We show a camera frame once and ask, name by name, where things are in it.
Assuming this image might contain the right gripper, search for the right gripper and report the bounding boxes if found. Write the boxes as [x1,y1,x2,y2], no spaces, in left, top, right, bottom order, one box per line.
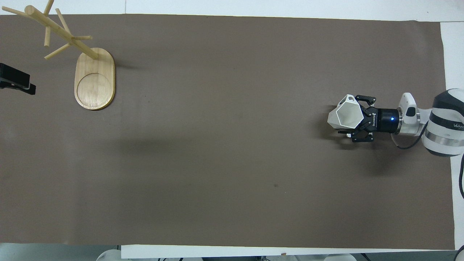
[337,94,401,143]

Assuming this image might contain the white faceted cup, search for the white faceted cup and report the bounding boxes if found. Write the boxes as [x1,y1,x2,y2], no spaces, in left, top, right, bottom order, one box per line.
[328,94,364,130]

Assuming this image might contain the wooden cup rack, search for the wooden cup rack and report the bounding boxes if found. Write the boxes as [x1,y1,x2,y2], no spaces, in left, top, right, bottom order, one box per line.
[1,0,116,111]

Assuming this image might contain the black clamp object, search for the black clamp object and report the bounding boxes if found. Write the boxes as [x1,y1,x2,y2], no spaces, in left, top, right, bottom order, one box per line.
[0,63,37,96]

